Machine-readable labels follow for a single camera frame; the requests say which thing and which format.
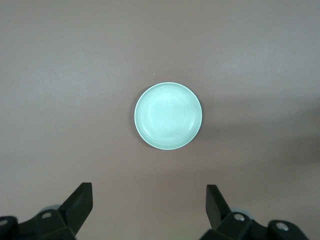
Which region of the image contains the brown table mat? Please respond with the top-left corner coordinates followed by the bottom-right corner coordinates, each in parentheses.
top-left (0, 0), bottom-right (320, 240)

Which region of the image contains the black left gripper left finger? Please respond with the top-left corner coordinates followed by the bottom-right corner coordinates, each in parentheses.
top-left (0, 182), bottom-right (94, 240)

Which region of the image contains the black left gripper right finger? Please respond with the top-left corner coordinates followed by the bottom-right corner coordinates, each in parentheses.
top-left (199, 184), bottom-right (308, 240)

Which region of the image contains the light green round plate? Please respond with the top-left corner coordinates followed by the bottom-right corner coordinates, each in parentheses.
top-left (133, 81), bottom-right (203, 151)

